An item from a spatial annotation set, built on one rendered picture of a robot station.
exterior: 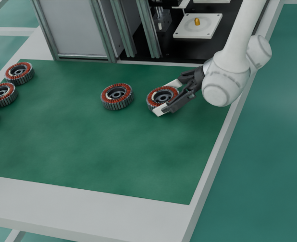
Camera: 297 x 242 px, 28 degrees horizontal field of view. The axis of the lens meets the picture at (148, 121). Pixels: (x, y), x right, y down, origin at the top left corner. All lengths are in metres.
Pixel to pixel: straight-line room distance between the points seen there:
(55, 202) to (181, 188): 0.38
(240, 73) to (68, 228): 0.64
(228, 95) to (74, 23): 0.84
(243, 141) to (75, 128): 1.11
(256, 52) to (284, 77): 1.51
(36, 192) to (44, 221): 0.13
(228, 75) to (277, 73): 1.67
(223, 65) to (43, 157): 0.69
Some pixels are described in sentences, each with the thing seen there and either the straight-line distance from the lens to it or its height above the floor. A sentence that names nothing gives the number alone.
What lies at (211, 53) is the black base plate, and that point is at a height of 0.77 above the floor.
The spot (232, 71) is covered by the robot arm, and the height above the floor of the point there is 1.03.
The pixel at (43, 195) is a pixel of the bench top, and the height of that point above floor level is 0.75.
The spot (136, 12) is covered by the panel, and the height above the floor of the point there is 0.83.
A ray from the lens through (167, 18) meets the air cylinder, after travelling 2.34.
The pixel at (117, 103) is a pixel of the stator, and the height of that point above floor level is 0.78.
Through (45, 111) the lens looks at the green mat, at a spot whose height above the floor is 0.75.
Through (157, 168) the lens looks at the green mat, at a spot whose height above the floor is 0.75.
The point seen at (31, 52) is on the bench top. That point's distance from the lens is 2.52.
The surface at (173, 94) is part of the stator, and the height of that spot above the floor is 0.78.
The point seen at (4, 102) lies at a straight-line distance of 2.26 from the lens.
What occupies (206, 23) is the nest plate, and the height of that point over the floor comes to 0.78.
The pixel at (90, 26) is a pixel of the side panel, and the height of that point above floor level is 0.91.
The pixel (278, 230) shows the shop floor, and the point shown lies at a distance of 2.54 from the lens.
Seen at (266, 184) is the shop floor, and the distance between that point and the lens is 2.70.
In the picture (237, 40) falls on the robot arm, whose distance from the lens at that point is 1.61.
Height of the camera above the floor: 1.99
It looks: 39 degrees down
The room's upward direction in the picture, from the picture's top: 17 degrees counter-clockwise
